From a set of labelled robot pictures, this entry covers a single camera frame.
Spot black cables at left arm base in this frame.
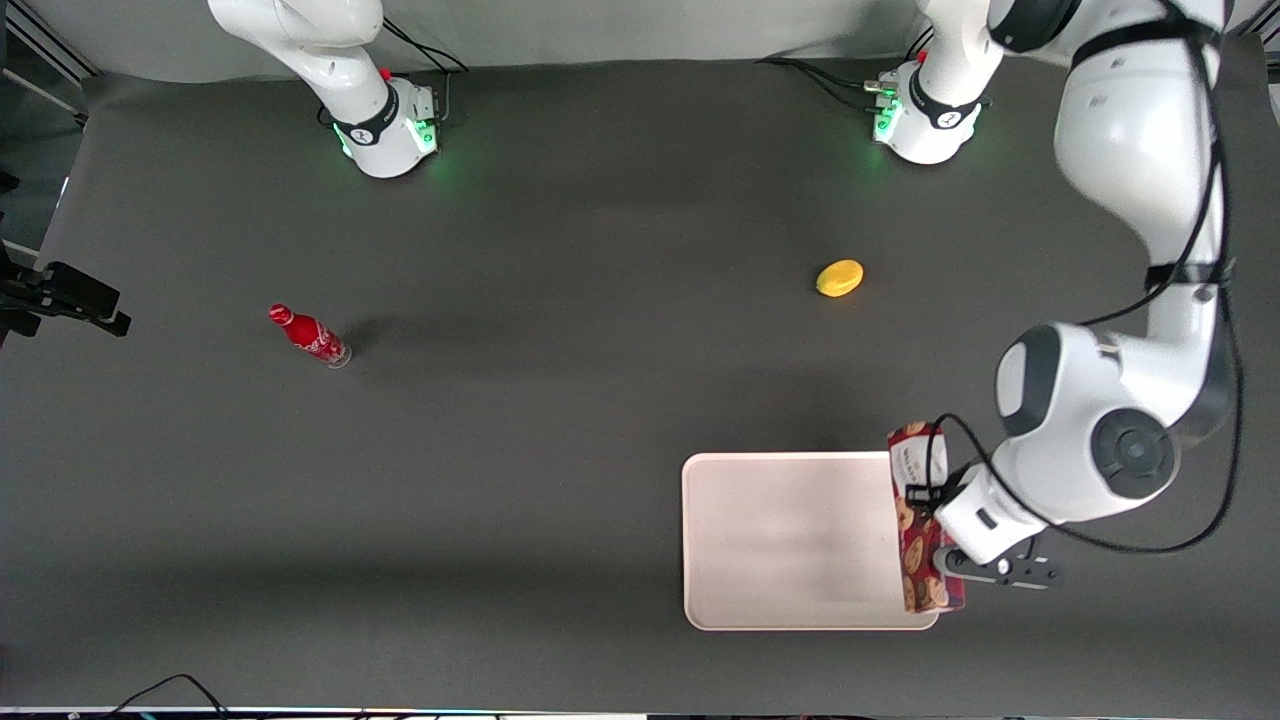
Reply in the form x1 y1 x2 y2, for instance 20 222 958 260
755 32 935 113

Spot red cookie box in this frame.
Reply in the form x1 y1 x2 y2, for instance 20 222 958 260
888 421 967 614

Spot black cables at right arm base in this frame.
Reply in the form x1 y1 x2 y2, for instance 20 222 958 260
318 17 470 127

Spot black cables at arm base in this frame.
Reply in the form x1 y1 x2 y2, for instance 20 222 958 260
318 17 470 127
755 32 935 113

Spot aluminium frame profile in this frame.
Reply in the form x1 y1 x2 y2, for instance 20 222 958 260
0 0 103 83

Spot red cola bottle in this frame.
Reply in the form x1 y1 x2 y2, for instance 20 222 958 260
267 304 353 369

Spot yellow lemon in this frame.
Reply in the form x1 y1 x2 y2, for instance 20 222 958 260
815 259 865 298

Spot thin black floor cable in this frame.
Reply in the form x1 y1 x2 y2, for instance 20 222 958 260
100 673 233 720

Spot pale pink rectangular tray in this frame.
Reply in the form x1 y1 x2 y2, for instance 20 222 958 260
682 451 941 632

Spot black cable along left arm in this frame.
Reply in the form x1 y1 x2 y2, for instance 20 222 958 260
924 0 1247 557

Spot black clamp device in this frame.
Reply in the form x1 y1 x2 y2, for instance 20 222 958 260
0 238 132 347

